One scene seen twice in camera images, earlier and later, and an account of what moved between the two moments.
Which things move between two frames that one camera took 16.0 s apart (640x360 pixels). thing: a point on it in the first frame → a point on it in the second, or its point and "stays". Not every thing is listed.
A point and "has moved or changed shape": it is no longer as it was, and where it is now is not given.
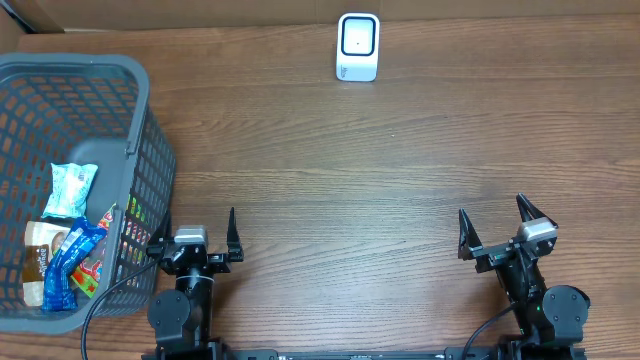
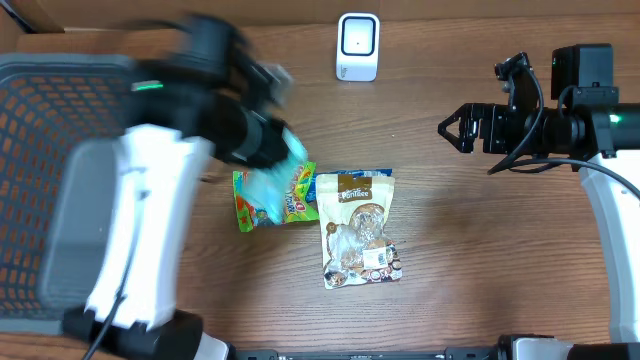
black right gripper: [468, 247] → [491, 113]
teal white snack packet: [69, 187] has moved or changed shape
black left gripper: [224, 264] → [270, 148]
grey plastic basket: [80, 109] stays
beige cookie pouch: [42, 241] → [357, 244]
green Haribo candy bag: [94, 275] has moved or changed shape
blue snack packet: [59, 294] has moved or changed shape
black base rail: [461, 353] stays
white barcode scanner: [357, 46] stays
